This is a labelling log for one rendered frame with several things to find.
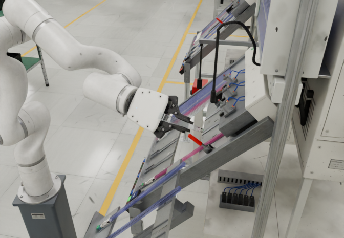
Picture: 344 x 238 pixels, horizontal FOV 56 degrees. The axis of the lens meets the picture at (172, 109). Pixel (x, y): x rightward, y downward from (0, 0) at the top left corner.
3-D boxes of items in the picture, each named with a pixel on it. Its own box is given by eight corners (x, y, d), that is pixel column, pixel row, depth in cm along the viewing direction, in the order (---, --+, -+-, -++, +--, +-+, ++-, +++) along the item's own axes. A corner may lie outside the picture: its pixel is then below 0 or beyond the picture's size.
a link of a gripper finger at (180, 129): (159, 130, 82) (181, 140, 79) (164, 119, 82) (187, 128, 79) (164, 131, 85) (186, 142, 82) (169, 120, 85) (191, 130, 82)
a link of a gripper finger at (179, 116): (166, 113, 82) (189, 123, 79) (171, 102, 82) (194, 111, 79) (171, 115, 85) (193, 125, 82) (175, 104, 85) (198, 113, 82)
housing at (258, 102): (271, 135, 108) (244, 107, 105) (264, 72, 149) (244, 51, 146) (292, 123, 105) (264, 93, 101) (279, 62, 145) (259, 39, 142)
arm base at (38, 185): (11, 204, 141) (-2, 173, 131) (27, 173, 157) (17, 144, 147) (54, 204, 141) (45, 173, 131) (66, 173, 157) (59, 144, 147)
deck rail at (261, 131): (140, 214, 140) (129, 206, 138) (141, 210, 141) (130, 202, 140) (280, 131, 105) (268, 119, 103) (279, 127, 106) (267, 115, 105)
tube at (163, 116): (202, 132, 109) (199, 131, 110) (204, 129, 109) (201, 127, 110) (162, 121, 61) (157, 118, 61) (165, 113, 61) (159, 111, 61)
